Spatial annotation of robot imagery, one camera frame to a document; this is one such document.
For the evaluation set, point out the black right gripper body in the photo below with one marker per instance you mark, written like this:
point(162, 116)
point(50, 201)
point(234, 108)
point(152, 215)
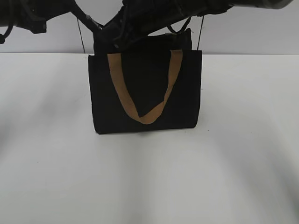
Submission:
point(120, 29)

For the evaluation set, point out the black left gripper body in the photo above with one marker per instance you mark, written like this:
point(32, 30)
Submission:
point(33, 15)

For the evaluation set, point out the black tote bag tan handles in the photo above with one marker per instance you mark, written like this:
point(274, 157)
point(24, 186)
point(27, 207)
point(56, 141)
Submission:
point(153, 85)

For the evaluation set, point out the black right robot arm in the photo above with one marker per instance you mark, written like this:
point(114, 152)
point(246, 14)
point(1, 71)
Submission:
point(139, 18)

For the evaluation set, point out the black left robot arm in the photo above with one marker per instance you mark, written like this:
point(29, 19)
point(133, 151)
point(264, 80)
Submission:
point(6, 20)

